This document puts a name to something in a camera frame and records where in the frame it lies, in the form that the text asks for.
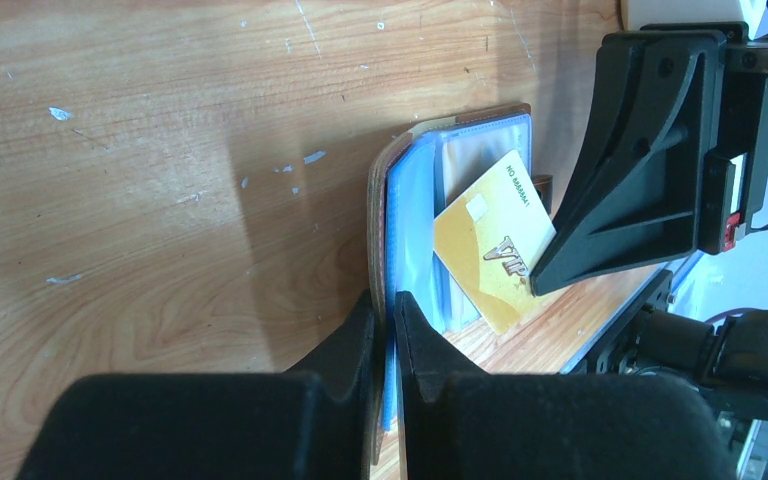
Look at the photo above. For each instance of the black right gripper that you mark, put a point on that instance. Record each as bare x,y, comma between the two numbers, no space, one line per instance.
674,156

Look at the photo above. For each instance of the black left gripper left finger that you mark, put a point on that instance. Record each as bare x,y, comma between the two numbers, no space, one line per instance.
311,421

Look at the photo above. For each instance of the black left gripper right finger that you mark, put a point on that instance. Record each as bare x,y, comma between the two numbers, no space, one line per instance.
460,422

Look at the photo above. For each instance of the gold VIP card 8841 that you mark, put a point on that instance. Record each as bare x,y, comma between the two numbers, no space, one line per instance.
490,239

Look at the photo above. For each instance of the brown leather card holder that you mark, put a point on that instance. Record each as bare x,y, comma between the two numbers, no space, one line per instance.
411,181

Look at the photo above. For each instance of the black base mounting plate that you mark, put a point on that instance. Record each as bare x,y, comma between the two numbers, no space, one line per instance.
657,292

